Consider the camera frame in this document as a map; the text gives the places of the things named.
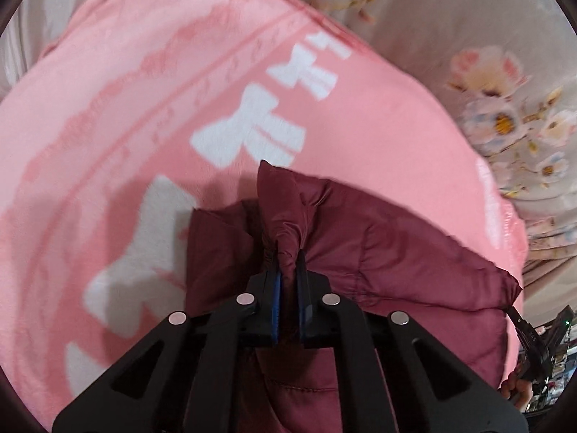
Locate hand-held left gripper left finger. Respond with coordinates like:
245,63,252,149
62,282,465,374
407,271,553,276
52,257,283,433

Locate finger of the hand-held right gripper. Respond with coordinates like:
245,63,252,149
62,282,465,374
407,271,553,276
507,306,544,351

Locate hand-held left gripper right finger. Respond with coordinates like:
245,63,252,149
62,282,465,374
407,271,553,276
295,250,529,433

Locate maroon puffer jacket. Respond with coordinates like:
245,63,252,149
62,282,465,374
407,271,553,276
185,159,524,433

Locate person's right hand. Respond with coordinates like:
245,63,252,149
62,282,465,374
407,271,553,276
498,375,535,414

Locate pink bow-print blanket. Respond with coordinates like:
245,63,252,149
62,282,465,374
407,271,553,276
0,0,529,433

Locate grey floral bed sheet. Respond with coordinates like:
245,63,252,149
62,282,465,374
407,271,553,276
0,0,577,321

